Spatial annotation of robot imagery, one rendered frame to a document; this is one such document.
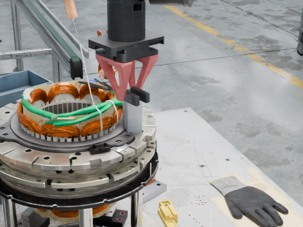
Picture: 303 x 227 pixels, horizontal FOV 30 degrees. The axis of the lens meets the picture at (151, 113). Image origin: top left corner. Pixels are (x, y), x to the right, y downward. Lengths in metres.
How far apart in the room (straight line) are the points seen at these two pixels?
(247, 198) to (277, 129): 2.22
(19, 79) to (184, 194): 0.50
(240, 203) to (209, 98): 2.62
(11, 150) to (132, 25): 0.32
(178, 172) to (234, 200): 0.20
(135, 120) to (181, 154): 0.61
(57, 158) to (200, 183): 0.61
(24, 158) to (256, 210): 0.63
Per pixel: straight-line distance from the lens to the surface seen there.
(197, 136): 1.72
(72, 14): 0.99
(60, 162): 0.94
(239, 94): 4.07
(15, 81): 1.43
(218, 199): 1.42
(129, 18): 0.83
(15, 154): 0.98
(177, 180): 1.49
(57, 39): 2.68
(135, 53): 0.84
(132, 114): 1.00
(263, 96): 4.07
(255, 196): 1.41
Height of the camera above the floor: 1.56
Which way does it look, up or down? 25 degrees down
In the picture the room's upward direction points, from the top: 1 degrees clockwise
